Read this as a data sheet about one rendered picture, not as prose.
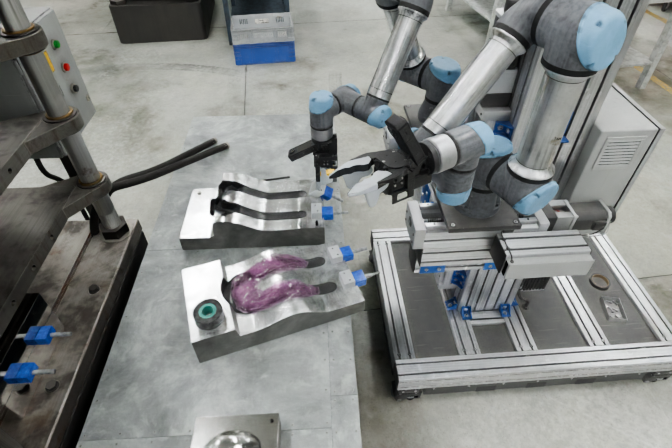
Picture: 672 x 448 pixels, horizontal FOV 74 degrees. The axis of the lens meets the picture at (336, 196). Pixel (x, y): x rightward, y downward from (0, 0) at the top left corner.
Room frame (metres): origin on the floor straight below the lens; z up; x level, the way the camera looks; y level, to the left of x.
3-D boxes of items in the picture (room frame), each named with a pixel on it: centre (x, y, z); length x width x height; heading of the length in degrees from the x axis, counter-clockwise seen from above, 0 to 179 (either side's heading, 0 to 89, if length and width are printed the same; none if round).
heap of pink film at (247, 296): (0.82, 0.19, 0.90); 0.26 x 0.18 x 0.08; 110
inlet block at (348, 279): (0.87, -0.08, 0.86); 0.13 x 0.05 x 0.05; 110
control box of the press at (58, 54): (1.35, 1.00, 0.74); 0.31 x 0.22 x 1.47; 3
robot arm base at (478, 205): (1.02, -0.44, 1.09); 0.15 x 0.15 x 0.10
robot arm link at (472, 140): (0.77, -0.27, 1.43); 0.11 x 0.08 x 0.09; 120
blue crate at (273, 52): (4.38, 0.73, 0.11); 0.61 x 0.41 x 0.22; 98
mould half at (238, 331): (0.82, 0.19, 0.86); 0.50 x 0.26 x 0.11; 110
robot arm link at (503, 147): (1.01, -0.44, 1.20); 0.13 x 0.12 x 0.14; 30
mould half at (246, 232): (1.17, 0.30, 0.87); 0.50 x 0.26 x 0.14; 93
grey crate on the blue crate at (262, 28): (4.38, 0.73, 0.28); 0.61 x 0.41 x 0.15; 98
